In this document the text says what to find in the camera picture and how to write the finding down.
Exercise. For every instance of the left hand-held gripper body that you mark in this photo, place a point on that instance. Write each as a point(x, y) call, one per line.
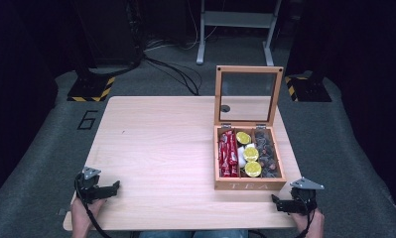
point(88, 185)

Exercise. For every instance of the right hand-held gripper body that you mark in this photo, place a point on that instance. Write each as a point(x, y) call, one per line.
point(304, 195)

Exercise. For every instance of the person's left hand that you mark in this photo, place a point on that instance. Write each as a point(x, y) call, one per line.
point(83, 214)

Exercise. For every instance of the person's right hand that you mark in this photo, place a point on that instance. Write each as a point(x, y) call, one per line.
point(313, 226)

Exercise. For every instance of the yellow lid capsule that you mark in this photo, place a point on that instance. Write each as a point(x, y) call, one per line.
point(251, 154)
point(243, 138)
point(253, 169)

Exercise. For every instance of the pile of dark capsules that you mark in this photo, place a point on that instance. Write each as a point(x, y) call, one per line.
point(267, 153)

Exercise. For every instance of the wooden box with glass lid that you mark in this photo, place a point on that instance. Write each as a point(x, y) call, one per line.
point(248, 155)

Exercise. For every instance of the white creamer cup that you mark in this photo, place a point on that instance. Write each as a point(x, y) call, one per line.
point(241, 157)

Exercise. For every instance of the red snack packet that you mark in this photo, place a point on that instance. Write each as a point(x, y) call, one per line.
point(234, 148)
point(229, 165)
point(222, 155)

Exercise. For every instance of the person's legs in jeans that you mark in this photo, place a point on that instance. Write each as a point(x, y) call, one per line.
point(194, 234)

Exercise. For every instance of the black stand base striped edge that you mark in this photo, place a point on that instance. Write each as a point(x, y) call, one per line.
point(91, 88)
point(309, 89)

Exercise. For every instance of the round dark table grommet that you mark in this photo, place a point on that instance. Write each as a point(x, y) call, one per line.
point(225, 108)

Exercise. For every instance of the dark equipment cabinet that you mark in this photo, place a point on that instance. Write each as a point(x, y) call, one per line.
point(106, 29)

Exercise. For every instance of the white metal stand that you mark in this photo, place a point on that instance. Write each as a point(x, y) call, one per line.
point(235, 19)

